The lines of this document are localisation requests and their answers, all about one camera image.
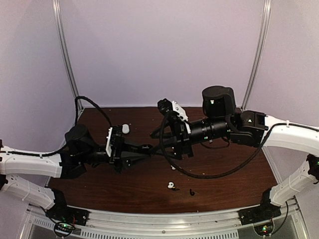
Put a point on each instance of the circuit board with leds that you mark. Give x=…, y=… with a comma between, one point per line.
x=62, y=229
x=264, y=230

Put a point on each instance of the black round charging case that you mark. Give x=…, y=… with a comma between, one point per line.
x=145, y=148

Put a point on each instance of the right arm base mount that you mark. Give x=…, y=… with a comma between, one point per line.
x=258, y=214

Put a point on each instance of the right circuit board with leds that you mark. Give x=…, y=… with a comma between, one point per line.
x=264, y=230

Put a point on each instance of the black earbud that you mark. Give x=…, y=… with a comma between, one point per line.
x=192, y=193

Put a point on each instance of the white charging case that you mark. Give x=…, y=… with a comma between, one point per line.
x=125, y=128

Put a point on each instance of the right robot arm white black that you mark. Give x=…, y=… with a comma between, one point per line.
x=223, y=119

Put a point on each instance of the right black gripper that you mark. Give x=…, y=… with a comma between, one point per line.
x=181, y=142

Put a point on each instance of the aluminium frame post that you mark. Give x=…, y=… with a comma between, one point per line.
x=263, y=31
x=63, y=46

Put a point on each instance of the right aluminium frame post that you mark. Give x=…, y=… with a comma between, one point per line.
x=263, y=31

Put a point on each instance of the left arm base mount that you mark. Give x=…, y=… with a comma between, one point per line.
x=69, y=214

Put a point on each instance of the left circuit board with leds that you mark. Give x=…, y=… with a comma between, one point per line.
x=62, y=229

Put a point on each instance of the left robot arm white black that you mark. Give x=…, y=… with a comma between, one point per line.
x=66, y=163

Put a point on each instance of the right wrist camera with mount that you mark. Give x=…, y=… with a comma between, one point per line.
x=178, y=112

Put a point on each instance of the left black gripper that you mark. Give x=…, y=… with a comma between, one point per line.
x=124, y=158

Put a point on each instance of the left aluminium frame post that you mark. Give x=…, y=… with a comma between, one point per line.
x=63, y=46

